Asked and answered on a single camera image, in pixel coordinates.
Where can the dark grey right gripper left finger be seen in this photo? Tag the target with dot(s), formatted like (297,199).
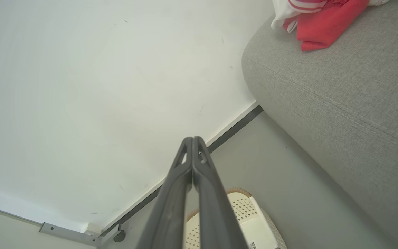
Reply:
(169,211)

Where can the red and white garment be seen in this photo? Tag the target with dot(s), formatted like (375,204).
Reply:
(320,20)

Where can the grey fabric sofa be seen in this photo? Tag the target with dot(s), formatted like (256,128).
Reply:
(344,103)

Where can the grey metal frame bracket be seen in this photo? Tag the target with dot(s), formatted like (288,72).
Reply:
(81,236)

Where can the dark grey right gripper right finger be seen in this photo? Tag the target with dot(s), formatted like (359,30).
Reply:
(216,214)

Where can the white perforated laundry basket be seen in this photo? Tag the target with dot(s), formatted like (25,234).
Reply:
(250,221)

